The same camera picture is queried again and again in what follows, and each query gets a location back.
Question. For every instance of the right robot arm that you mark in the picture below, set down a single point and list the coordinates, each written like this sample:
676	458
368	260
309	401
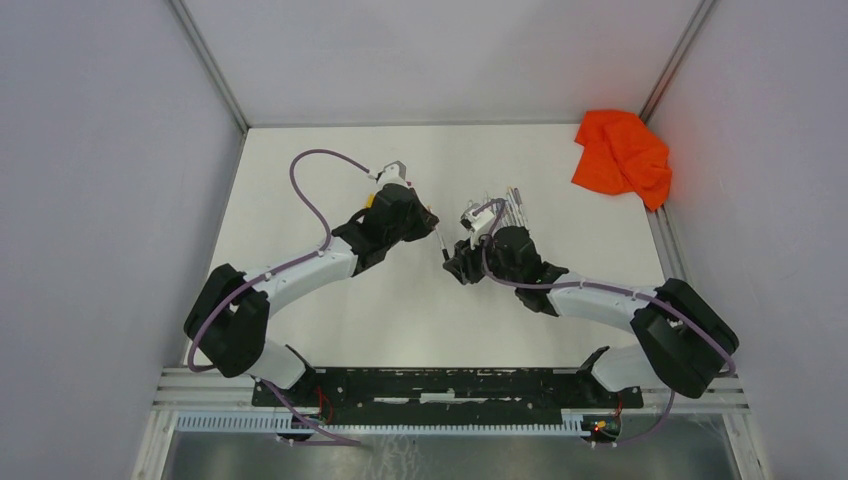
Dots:
682	343

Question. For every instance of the aluminium frame rail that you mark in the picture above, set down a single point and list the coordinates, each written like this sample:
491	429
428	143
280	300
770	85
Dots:
179	389

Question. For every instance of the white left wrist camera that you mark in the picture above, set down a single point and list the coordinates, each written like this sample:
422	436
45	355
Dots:
392	173

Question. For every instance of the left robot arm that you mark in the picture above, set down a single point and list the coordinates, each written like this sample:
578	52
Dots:
228	322

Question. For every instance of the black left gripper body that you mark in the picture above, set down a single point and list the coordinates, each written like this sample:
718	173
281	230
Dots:
415	226

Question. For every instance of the black capped horizontal marker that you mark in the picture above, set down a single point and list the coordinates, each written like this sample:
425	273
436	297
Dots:
443	247

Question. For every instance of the orange cloth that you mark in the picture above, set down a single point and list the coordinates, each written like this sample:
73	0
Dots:
622	155

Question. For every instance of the yellow capped marker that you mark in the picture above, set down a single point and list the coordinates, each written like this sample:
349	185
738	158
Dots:
512	206

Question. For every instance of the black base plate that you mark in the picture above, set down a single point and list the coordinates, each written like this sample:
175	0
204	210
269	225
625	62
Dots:
454	396

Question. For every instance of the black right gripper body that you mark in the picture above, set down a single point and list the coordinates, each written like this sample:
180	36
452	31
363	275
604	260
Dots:
469	261

